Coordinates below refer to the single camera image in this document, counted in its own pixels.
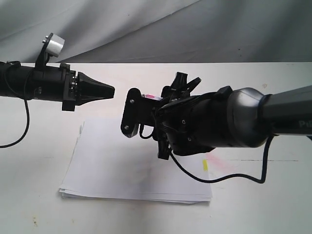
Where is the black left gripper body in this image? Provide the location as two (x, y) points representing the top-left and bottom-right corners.
(31, 63), (77, 112)

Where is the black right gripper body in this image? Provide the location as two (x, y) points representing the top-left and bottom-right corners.
(154, 95), (219, 160)

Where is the white spray paint can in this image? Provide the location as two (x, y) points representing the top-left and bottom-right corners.
(142, 94), (162, 101)

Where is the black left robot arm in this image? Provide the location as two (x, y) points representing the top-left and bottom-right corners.
(0, 61), (115, 112)

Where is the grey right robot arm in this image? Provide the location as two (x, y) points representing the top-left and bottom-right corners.
(155, 86), (312, 160)

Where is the grey backdrop cloth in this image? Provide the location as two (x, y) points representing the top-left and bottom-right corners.
(0, 0), (312, 63)

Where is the white paper stack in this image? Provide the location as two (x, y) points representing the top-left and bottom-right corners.
(59, 118), (212, 204)

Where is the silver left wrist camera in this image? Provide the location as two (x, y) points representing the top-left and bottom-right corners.
(35, 33), (65, 71)

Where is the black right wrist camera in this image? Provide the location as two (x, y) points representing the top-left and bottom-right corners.
(120, 88), (160, 138)

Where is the black right camera cable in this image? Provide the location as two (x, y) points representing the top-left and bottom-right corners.
(138, 72), (275, 184)

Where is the black camera cable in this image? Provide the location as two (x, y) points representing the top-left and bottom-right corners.
(0, 97), (30, 149)
(138, 72), (275, 184)

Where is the black left camera cable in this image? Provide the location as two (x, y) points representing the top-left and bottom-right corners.
(0, 97), (30, 149)

